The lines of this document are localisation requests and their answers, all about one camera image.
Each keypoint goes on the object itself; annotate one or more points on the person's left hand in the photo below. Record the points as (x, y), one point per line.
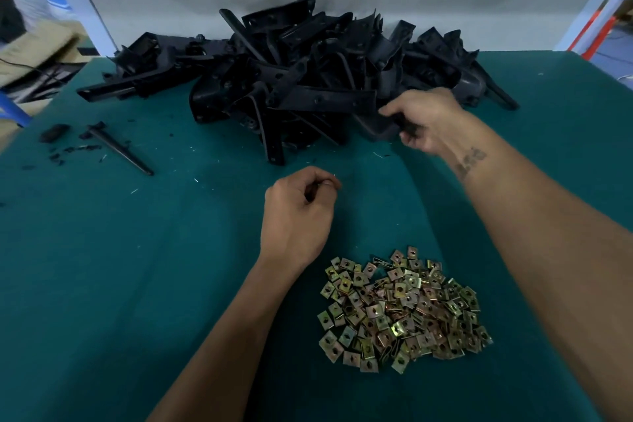
(297, 224)

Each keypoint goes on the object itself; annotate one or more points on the person's right hand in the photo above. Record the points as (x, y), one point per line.
(435, 120)

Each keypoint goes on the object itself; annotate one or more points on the black plastic bracket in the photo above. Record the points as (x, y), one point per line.
(500, 92)
(381, 126)

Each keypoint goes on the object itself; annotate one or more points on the pile of brass clip nuts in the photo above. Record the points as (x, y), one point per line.
(401, 313)

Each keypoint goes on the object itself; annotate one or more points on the pile of black plastic brackets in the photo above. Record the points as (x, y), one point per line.
(297, 71)

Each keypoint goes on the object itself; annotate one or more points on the person's right forearm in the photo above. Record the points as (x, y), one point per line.
(554, 258)

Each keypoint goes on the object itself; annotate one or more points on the person's left forearm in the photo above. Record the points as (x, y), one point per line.
(223, 357)

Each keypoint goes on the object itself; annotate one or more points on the green table cloth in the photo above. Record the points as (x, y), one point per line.
(119, 278)

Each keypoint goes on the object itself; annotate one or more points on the thin black plastic strip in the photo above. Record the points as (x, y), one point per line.
(119, 150)

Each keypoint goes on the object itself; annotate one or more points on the small black plastic scrap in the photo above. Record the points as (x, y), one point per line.
(54, 133)

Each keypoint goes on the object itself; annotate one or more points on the brown cardboard piece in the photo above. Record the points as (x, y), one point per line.
(40, 51)

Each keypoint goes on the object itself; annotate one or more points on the black bag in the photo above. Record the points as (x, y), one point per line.
(8, 16)

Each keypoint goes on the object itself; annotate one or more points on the white metal rack frame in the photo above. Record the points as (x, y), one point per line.
(593, 1)

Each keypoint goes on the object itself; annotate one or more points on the blue metal frame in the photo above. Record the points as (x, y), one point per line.
(12, 110)

